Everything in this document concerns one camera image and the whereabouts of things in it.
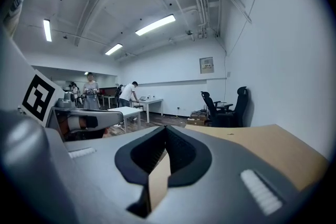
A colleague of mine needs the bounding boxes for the grey wall electrical panel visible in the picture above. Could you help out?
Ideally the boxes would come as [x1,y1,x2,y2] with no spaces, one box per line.
[199,57,215,74]

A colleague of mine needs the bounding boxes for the white table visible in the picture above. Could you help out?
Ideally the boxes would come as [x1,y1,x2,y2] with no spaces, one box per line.
[107,106,144,133]
[130,98,164,124]

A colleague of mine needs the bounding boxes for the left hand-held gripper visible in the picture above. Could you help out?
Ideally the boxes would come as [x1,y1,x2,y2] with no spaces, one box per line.
[0,25,79,141]

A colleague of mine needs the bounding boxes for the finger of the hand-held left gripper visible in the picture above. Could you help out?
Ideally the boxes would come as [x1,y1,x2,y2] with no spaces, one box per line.
[67,109,124,131]

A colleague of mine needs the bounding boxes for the long ceiling light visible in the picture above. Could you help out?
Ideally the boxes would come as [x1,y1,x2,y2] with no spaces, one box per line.
[104,43,123,56]
[43,18,53,42]
[134,14,176,36]

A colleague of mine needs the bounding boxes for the thin wall cable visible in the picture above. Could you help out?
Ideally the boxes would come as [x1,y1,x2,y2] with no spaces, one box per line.
[214,0,266,113]

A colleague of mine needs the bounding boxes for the white ceiling pipes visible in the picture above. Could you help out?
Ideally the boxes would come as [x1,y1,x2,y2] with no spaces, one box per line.
[194,0,221,40]

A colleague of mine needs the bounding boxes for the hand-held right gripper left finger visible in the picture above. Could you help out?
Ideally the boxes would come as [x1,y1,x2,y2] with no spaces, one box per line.
[44,125,169,224]

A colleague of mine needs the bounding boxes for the black office chair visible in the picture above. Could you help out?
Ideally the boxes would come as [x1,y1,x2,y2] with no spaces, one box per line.
[201,91,234,128]
[225,86,250,128]

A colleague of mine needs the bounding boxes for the cardboard boxes on floor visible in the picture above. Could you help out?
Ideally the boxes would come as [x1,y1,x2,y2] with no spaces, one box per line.
[186,110,210,126]

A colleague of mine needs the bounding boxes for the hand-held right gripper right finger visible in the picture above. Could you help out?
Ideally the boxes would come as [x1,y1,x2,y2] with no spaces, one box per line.
[151,125,305,224]

